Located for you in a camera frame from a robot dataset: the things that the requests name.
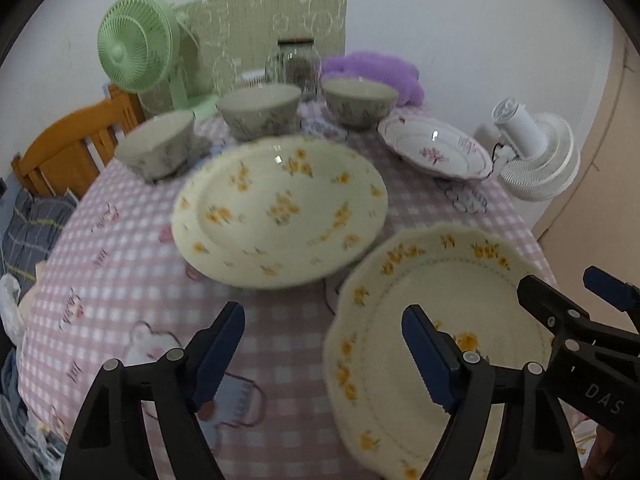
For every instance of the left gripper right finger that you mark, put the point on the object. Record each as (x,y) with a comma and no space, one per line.
(535,441)

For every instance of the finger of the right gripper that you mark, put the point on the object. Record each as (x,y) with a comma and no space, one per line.
(621,295)
(555,304)

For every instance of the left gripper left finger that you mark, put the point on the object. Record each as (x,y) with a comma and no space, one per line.
(109,438)

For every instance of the scalloped yellow flower plate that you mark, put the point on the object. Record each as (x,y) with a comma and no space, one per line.
(465,280)

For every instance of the white pink flower plate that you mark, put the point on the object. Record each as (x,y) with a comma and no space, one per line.
(436,148)

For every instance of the round yellow flower plate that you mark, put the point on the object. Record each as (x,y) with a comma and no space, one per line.
(279,212)

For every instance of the grey ceramic bowl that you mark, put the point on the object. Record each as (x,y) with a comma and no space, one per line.
(263,110)
(159,147)
(358,103)

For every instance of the pile of clothes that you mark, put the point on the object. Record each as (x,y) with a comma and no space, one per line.
(28,448)

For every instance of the pink checkered tablecloth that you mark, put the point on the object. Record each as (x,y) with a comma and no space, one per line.
(116,287)

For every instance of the white standing fan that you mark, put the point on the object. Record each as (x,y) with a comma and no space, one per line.
(534,155)

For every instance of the blue plaid pillow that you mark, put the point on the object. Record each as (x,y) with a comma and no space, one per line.
(35,225)

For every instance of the purple plush cushion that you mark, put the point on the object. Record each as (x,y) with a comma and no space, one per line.
(396,72)

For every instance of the wooden bed headboard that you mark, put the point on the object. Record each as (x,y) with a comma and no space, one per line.
(67,155)

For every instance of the glass mug jar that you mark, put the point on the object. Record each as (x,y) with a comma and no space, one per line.
(295,62)

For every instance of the green desk fan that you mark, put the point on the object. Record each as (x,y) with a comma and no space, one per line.
(139,48)

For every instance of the green cartoon wall mat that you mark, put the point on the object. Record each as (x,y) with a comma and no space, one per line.
(228,38)

